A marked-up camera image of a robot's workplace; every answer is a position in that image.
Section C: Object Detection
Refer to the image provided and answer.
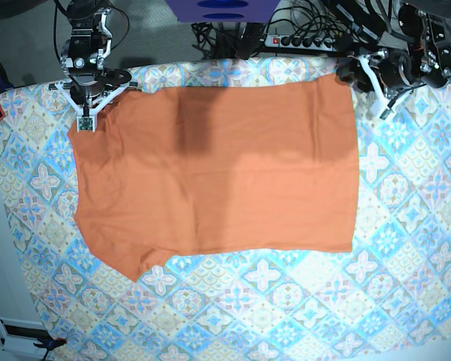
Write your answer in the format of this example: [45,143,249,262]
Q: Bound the blue plastic box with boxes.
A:
[165,0,280,23]

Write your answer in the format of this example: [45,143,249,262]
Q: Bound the white power strip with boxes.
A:
[263,35,337,52]

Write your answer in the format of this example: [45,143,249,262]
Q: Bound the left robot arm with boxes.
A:
[330,1,451,97]

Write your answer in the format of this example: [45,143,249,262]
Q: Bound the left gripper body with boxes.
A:
[375,50,423,90]

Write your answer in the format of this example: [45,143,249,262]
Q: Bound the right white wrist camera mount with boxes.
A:
[49,80,138,132]

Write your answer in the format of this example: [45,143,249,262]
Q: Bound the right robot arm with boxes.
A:
[54,1,132,108]

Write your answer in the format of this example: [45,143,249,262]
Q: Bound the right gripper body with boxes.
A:
[68,68,132,108]

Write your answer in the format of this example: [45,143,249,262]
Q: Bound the orange T-shirt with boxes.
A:
[68,74,359,281]

